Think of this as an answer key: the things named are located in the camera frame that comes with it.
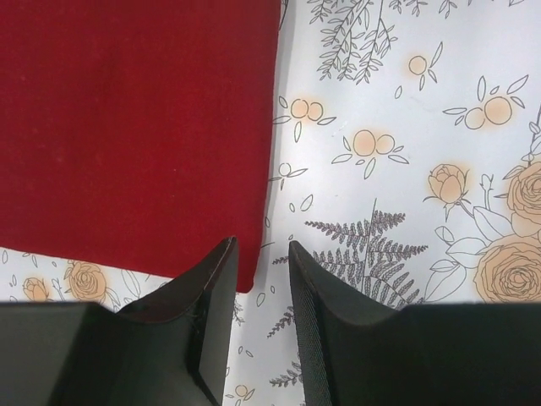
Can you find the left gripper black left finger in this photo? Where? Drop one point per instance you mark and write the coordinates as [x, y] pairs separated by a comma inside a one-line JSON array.
[[168, 348]]

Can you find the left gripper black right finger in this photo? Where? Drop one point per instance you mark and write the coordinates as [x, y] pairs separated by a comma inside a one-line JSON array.
[[356, 351]]

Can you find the dark red t-shirt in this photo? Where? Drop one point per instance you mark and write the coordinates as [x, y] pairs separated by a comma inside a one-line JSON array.
[[137, 134]]

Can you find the floral patterned table cloth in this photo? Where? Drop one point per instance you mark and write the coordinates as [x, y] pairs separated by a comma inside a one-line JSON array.
[[405, 158]]

